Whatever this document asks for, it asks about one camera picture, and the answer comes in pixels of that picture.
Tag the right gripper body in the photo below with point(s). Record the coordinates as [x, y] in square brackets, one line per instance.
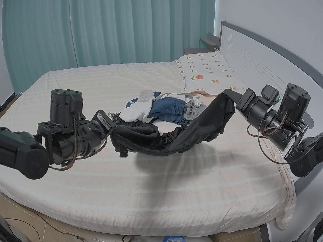
[254, 112]

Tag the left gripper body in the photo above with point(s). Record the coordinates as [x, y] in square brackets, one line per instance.
[88, 140]

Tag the black T-shirt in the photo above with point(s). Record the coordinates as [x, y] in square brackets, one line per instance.
[201, 125]

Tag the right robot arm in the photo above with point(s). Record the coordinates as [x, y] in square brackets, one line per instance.
[295, 102]

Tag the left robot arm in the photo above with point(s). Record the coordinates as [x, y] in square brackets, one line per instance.
[22, 152]

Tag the bed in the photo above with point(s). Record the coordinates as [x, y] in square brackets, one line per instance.
[101, 198]

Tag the pile of clothes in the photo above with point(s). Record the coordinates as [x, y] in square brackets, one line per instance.
[166, 108]

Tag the white printed pillow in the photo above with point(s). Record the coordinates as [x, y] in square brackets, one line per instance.
[209, 69]

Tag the grey bedside table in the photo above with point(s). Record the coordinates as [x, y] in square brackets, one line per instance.
[199, 50]

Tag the blue-green curtain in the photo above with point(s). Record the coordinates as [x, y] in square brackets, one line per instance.
[138, 21]
[37, 34]

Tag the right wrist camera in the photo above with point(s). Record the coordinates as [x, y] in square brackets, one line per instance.
[268, 92]

